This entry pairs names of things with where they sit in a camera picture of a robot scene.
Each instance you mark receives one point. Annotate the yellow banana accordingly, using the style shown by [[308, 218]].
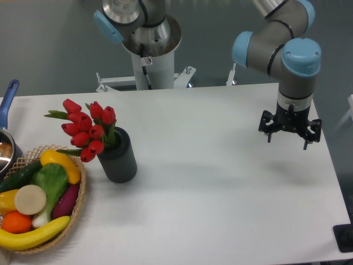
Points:
[[27, 240]]

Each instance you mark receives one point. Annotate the purple sweet potato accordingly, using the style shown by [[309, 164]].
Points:
[[66, 203]]

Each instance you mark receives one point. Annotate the beige round disc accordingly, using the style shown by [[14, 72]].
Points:
[[30, 199]]

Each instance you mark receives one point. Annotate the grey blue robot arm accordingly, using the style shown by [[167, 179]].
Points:
[[280, 50]]

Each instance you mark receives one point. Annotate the orange fruit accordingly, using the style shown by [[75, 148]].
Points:
[[16, 223]]

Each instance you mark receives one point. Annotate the black device at table edge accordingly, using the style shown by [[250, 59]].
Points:
[[343, 237]]

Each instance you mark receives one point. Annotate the yellow bell pepper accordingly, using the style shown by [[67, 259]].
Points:
[[7, 202]]

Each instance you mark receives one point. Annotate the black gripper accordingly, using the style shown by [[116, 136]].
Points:
[[293, 121]]

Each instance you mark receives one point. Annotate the green bok choy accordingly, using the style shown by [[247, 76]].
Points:
[[53, 180]]

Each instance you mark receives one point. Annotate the dark grey ribbed vase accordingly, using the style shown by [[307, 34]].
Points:
[[119, 163]]

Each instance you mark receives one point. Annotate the red tulip bouquet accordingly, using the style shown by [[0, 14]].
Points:
[[91, 134]]

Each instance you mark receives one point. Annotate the blue handled saucepan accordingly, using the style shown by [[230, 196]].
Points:
[[10, 151]]

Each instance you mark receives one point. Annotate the green cucumber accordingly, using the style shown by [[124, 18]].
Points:
[[21, 177]]

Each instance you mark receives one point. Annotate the white frame at right edge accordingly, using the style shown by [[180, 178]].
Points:
[[346, 120]]

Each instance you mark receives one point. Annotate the yellow squash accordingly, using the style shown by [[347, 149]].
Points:
[[62, 164]]

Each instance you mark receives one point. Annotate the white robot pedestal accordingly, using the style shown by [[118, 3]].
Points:
[[152, 53]]

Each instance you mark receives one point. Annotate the woven wicker basket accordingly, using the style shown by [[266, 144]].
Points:
[[33, 156]]

